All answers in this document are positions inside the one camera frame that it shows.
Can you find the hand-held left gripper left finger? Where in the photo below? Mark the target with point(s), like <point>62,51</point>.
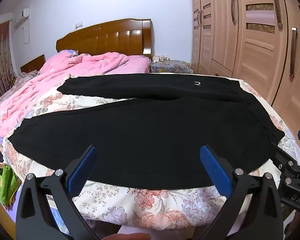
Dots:
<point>81,170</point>

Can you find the pink quilt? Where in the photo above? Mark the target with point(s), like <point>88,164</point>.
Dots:
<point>65,72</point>

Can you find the green cloth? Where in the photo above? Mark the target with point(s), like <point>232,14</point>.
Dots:
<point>3,182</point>

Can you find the wooden wardrobe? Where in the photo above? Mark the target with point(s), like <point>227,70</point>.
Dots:
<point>252,45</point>

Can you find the person's left hand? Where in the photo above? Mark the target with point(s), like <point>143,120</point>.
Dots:
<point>130,237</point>

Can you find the nightstand with floral cover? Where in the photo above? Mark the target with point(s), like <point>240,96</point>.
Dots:
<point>170,67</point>

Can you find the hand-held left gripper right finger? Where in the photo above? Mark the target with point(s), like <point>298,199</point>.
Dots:
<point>215,167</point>

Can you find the white air conditioner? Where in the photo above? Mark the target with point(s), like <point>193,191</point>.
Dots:
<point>21,17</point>

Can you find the purple floral pillow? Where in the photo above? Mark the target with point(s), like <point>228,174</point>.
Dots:
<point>70,52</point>

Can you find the red patterned curtain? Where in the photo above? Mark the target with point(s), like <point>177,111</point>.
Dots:
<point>0,60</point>

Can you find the wooden headboard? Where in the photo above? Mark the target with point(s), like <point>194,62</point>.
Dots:
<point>107,36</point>

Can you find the small wooden nightstand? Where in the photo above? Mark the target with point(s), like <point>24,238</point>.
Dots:
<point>32,63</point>

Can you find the black pants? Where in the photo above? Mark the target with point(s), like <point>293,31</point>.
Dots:
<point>140,135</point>

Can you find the white wall socket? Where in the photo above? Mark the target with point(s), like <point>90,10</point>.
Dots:
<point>79,25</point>

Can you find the floral bed sheet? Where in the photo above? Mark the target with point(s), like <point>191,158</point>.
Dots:
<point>152,205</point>

